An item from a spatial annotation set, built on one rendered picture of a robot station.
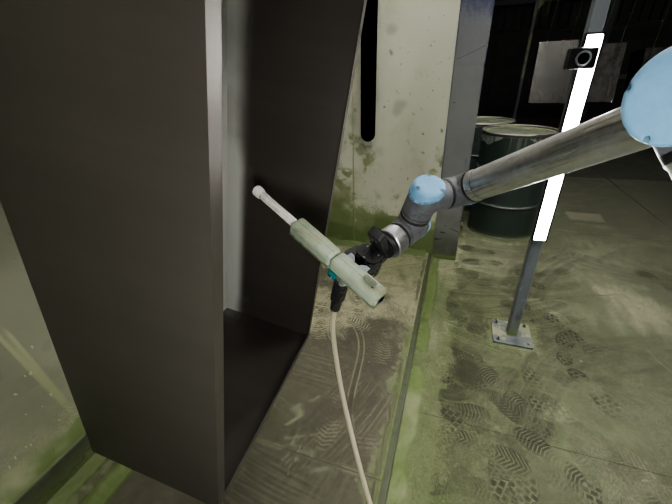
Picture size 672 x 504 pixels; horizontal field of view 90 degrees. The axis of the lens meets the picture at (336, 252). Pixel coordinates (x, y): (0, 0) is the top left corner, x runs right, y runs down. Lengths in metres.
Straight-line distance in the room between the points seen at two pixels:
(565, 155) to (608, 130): 0.08
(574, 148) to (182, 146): 0.69
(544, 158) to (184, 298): 0.74
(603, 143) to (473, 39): 1.78
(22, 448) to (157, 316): 1.14
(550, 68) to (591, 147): 6.61
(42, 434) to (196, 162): 1.40
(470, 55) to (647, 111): 1.95
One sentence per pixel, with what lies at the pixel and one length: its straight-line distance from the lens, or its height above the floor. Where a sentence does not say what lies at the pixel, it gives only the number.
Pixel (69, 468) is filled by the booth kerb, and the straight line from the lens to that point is 1.75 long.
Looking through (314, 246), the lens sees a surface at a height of 0.95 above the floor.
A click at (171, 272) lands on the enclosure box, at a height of 1.10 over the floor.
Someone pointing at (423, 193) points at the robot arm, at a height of 1.05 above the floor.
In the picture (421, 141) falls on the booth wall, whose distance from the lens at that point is 2.54.
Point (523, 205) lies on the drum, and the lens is 3.20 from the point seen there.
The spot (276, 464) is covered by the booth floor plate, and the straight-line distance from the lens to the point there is 1.52.
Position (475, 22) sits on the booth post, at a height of 1.57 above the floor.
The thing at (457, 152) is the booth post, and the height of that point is 0.83.
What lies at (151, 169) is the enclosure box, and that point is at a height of 1.24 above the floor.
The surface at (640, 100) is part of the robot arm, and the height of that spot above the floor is 1.29.
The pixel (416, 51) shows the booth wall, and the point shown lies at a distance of 2.51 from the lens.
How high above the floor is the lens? 1.33
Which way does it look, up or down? 28 degrees down
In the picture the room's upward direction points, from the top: 2 degrees counter-clockwise
